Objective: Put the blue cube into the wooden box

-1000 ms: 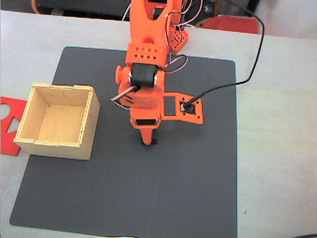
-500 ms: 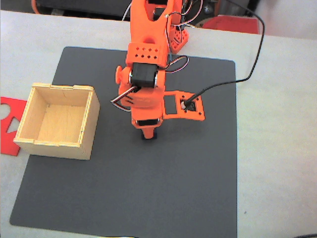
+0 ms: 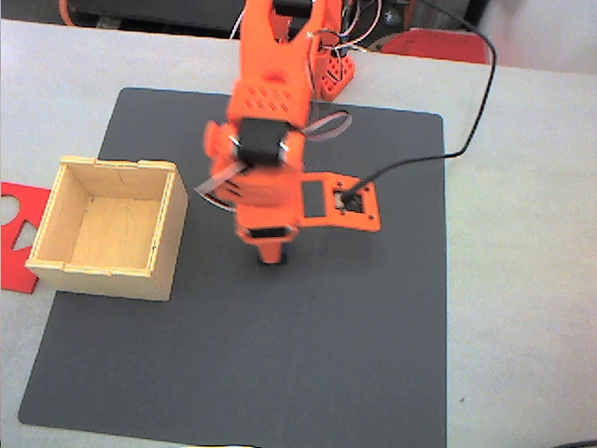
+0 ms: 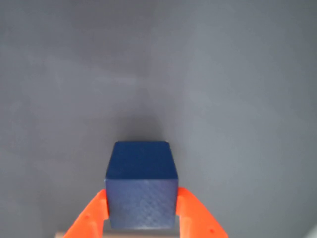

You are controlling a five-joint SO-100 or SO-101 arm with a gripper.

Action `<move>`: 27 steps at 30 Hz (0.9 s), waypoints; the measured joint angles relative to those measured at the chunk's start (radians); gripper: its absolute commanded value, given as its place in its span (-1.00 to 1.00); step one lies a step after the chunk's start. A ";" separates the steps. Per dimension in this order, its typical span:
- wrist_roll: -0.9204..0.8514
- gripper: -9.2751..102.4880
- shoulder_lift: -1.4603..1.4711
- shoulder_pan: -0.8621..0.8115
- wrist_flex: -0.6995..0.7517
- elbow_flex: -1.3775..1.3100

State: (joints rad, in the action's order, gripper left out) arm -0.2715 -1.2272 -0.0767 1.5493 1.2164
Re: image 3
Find open wooden box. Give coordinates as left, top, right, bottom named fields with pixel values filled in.
left=24, top=155, right=190, bottom=303

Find dark grey mat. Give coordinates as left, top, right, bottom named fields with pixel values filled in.
left=17, top=87, right=449, bottom=448

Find black background equipment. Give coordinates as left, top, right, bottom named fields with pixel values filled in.
left=60, top=0, right=248, bottom=39

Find red flat object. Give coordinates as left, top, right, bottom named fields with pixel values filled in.
left=380, top=27, right=490, bottom=65

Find red shape stencil sheet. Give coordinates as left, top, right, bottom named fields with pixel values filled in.
left=0, top=181, right=52, bottom=296

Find white arm wires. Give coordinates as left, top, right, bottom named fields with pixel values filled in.
left=192, top=0, right=382, bottom=214

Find orange bracket with black camera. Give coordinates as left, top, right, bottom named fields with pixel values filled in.
left=298, top=171, right=382, bottom=234

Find black camera cable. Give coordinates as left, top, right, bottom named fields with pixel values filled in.
left=342, top=0, right=499, bottom=207

